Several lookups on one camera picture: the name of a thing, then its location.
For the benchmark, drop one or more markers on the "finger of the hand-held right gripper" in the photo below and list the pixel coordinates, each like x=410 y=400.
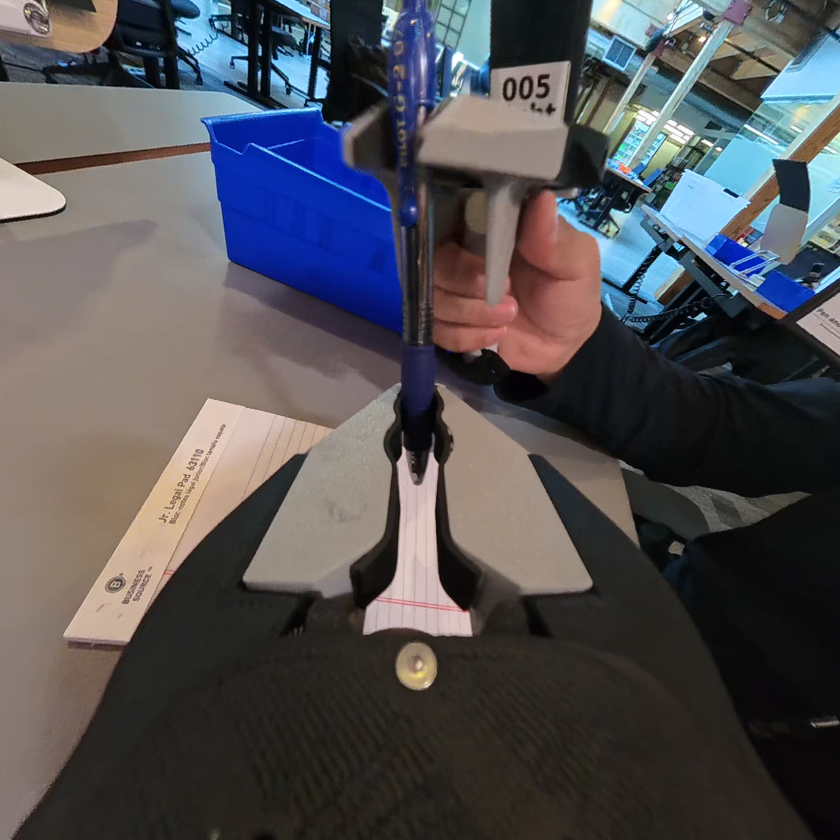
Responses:
x=492 y=148
x=367 y=141

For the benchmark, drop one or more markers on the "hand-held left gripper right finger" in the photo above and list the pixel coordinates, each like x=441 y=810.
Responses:
x=512 y=525

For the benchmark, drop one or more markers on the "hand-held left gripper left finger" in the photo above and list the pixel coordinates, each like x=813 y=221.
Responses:
x=315 y=518

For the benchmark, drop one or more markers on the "blue plastic bin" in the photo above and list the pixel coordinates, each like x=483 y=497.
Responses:
x=295 y=216

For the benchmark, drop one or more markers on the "white lined legal pad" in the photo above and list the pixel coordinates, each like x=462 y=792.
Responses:
x=216 y=453

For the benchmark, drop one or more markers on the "blue retractable pen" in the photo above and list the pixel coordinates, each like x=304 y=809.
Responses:
x=415 y=367

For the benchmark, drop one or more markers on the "person's right forearm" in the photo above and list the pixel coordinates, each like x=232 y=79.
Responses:
x=689 y=420

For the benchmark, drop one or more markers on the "wooden-edged background desk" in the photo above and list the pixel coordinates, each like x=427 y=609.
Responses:
x=695 y=253

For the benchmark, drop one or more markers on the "grey desk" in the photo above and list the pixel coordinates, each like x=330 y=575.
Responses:
x=131 y=315
x=98 y=121

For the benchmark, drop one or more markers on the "person's right hand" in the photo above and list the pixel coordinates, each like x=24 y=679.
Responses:
x=558 y=295

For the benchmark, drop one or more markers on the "black chair with backpack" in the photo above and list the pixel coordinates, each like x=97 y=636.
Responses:
x=358 y=59

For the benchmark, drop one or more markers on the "white paper box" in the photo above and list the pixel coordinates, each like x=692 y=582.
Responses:
x=702 y=207

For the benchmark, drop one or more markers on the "black office chair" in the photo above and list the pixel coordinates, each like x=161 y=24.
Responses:
x=157 y=26

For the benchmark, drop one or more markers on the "small blue background bin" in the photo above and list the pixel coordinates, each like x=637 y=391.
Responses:
x=728 y=248
x=787 y=292

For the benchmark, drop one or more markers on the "person's dark clothing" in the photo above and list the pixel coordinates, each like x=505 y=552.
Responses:
x=774 y=623

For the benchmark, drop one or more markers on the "black and white standing card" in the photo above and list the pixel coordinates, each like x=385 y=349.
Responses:
x=787 y=223

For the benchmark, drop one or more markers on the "light wooden round table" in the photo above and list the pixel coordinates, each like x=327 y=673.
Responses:
x=79 y=33

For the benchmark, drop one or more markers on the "white rounded flat stand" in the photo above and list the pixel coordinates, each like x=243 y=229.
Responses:
x=26 y=193

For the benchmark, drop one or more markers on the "white sign card with tag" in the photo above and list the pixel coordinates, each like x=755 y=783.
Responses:
x=828 y=321

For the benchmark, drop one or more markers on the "black desk frame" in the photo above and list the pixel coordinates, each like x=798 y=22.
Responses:
x=266 y=52

